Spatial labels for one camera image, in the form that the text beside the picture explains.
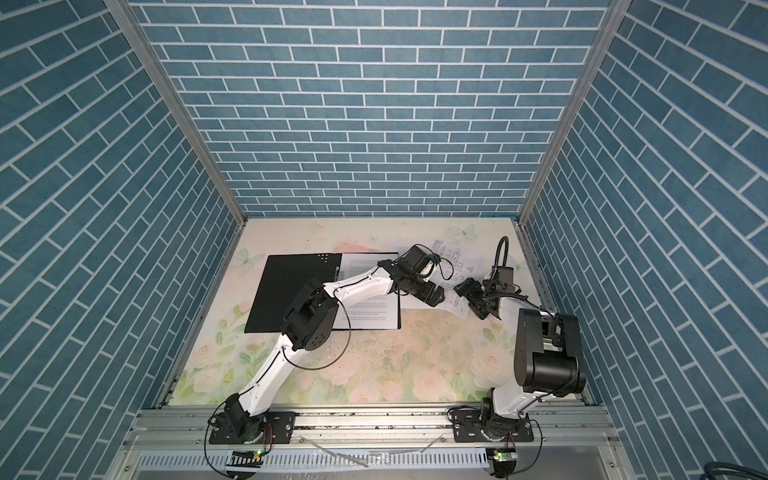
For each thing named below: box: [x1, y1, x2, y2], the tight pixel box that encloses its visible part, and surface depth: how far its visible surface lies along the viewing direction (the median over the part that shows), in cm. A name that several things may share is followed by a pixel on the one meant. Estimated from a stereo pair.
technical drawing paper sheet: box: [431, 239, 483, 318], surface depth 107 cm
